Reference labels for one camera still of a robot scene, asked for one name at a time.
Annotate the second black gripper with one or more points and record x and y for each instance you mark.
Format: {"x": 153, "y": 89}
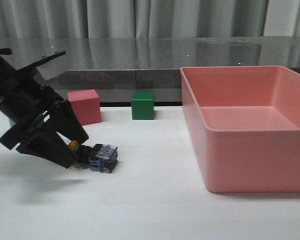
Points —
{"x": 24, "y": 100}

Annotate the yellow push button switch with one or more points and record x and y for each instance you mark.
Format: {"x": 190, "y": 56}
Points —
{"x": 104, "y": 157}

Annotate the pink cube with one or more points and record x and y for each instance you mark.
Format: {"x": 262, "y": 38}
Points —
{"x": 86, "y": 106}

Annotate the dark glossy bench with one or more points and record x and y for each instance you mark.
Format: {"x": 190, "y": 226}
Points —
{"x": 118, "y": 67}

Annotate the green cube centre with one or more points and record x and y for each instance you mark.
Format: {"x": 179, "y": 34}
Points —
{"x": 142, "y": 106}

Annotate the grey curtain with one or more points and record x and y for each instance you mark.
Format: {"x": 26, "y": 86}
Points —
{"x": 142, "y": 19}

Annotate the pink plastic bin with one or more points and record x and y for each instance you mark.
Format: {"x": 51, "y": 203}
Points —
{"x": 244, "y": 123}

